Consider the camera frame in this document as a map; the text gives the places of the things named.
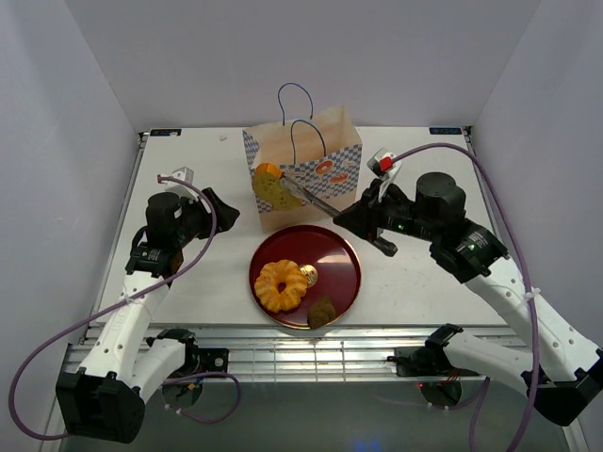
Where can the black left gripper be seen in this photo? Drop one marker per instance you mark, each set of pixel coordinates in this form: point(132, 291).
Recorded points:
point(225, 215)

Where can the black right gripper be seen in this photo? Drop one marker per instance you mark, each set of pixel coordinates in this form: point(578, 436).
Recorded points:
point(362, 217)

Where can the metal serving tongs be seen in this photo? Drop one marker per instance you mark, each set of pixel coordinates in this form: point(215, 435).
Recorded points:
point(295, 189)

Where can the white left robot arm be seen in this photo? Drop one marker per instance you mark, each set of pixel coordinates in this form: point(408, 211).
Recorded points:
point(105, 397)

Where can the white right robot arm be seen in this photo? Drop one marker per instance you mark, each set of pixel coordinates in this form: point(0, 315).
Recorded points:
point(565, 378)

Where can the checkered paper bag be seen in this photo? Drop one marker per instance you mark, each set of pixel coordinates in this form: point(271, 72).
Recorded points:
point(323, 153)

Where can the brown chocolate bread lump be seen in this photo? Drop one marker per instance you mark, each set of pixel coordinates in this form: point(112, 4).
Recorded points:
point(321, 313)

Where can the red round plate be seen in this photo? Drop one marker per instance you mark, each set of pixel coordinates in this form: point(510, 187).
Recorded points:
point(332, 267)

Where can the left blue corner label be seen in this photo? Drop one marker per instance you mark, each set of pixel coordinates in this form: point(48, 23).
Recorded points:
point(165, 132)

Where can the blue corner label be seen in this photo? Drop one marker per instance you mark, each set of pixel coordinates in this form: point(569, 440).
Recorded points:
point(165, 132)
point(445, 131)

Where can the right blue corner label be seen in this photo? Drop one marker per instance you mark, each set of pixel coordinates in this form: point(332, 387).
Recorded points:
point(445, 131)

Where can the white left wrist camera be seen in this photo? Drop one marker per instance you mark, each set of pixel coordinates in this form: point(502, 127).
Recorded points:
point(173, 182)

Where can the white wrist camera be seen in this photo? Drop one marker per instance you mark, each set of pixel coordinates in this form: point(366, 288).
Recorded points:
point(173, 182)
point(385, 168)

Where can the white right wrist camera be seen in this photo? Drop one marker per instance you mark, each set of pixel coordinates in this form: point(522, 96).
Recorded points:
point(385, 168)

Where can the round glazed ring bread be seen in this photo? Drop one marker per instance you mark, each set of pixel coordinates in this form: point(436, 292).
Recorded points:
point(280, 286)

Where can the aluminium frame rail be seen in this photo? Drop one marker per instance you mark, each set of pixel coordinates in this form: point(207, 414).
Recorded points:
point(274, 354)

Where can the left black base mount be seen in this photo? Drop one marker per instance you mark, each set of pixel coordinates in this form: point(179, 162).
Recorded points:
point(202, 360)

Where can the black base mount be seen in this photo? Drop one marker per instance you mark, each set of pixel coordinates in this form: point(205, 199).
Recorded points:
point(424, 362)
point(202, 360)

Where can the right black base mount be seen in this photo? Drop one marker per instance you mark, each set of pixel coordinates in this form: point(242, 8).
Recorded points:
point(424, 362)

